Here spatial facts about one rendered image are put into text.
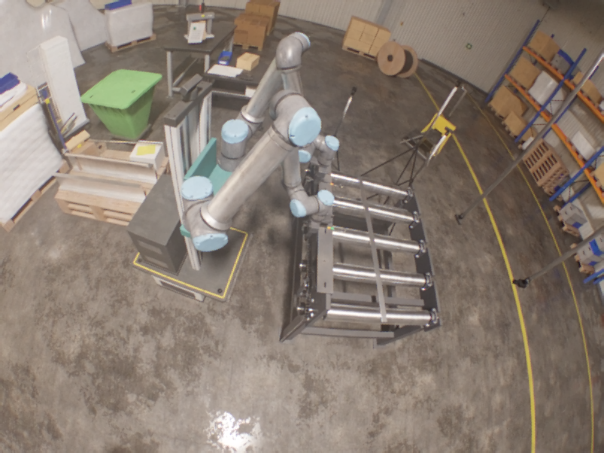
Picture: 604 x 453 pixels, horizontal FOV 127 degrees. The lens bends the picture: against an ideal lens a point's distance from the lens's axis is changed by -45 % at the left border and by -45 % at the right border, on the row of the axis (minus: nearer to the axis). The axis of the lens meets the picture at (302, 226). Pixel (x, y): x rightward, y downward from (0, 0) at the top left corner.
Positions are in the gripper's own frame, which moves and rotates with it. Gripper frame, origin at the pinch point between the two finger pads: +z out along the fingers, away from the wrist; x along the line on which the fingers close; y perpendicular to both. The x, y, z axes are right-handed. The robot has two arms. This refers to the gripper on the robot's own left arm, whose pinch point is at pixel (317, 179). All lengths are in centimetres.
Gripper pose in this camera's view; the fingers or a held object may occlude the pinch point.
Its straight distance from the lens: 180.6
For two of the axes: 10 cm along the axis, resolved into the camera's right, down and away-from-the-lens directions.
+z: -2.4, 5.4, 8.1
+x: 0.5, -8.2, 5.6
